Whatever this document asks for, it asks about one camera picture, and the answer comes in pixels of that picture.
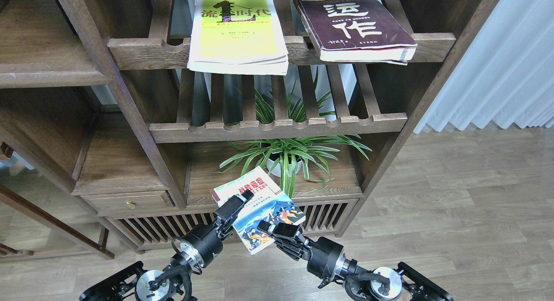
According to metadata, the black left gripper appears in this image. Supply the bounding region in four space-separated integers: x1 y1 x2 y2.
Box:
180 189 254 268

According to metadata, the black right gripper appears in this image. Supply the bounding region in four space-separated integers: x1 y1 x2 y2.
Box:
258 221 349 281

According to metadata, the white green illustrated book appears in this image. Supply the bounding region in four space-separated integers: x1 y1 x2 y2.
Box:
210 167 306 255

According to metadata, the dark maroon thick book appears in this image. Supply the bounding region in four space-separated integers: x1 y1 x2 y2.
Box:
292 0 417 65

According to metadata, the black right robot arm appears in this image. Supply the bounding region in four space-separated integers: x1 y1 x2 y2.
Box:
258 221 453 301

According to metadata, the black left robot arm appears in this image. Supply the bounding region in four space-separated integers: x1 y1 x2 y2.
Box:
80 189 254 301

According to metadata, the white plant pot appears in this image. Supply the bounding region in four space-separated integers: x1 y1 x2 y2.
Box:
266 154 303 177

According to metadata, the green spider plant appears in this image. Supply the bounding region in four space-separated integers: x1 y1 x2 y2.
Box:
215 82 372 197

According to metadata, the dark wooden bookshelf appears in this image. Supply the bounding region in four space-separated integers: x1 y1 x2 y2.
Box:
1 0 499 253

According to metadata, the yellow green paperback book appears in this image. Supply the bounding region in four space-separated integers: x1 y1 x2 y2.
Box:
187 0 289 76

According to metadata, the white pleated curtain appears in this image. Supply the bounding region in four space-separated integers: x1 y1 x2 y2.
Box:
414 0 554 133

